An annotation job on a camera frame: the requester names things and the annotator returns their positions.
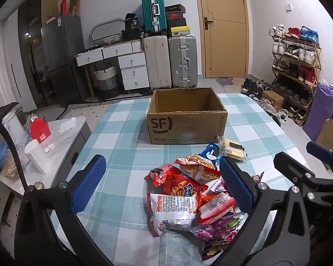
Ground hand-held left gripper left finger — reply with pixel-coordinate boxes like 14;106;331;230
15;154;114;266

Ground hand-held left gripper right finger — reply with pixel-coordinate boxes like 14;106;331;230
211;156;313;266

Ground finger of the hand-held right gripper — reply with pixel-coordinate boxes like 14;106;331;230
274;151;333;192
306;141;333;177

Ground brown cardboard box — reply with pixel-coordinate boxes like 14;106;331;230
147;87;228;145

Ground purple white snack packet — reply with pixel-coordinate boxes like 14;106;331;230
209;176;231;193

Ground printed brown carton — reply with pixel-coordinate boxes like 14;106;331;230
316;119;333;156

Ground red white snack packet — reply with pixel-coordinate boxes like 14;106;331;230
197;191;236;223

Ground yellow cracker packet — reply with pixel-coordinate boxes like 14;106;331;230
218;136;246;162

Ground purple bag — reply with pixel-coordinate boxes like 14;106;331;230
302;80;333;142

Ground orange noodle-print snack packet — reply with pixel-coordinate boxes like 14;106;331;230
174;155;221;185

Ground white cup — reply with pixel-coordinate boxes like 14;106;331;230
24;139;52;174

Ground white tissue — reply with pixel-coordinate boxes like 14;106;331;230
58;117;77;134

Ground small brown carton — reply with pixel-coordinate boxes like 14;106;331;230
262;90;284;108

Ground white red-label snack packet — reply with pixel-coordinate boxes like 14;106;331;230
147;192;200;237

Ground red gift bag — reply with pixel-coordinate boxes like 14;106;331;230
30;118;52;145

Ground striped edge rug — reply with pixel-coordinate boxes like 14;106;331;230
55;96;153;121

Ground plain red snack packet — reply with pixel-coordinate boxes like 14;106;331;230
144;164;182;187

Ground clear plastic jar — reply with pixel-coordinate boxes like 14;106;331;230
1;158;20;180

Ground pile of dark shoes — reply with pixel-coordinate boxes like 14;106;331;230
241;78;289;126

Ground wooden shoe rack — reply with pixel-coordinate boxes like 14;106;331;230
268;23;322;125

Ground stack of blue bowls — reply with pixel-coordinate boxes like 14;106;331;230
0;141;9;165

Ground white kettle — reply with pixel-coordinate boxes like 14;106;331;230
2;108;27;147

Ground rows of sneakers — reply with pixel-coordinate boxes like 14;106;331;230
269;23;320;124

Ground woven laundry basket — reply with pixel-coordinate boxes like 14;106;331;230
93;63;120;99

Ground white drawer desk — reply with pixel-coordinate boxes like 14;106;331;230
74;39;150;102

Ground grey refrigerator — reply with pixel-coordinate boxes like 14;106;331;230
41;15;89;107

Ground wooden door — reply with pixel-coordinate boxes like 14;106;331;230
194;0;250;78

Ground dark glass cabinet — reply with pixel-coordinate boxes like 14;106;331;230
18;0;49;108

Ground silver suitcase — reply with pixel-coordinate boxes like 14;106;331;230
168;35;198;88

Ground beige suitcase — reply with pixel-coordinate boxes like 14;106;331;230
143;35;172;89

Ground white wardrobe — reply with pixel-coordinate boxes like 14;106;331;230
0;8;38;111

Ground black storage box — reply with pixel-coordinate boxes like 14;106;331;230
121;29;145;41

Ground black numbered box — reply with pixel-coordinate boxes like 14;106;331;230
124;13;141;31

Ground dark shoe box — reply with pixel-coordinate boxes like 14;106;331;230
166;18;187;29

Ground brown paper bag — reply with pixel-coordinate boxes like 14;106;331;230
69;0;81;16

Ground tall flat cardboard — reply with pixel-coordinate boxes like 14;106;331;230
42;0;59;25

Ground teal suitcase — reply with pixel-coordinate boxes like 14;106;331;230
141;0;167;34

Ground black cable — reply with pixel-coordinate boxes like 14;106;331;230
0;102;30;192

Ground oval metal frame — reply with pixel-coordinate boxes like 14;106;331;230
89;18;128;45

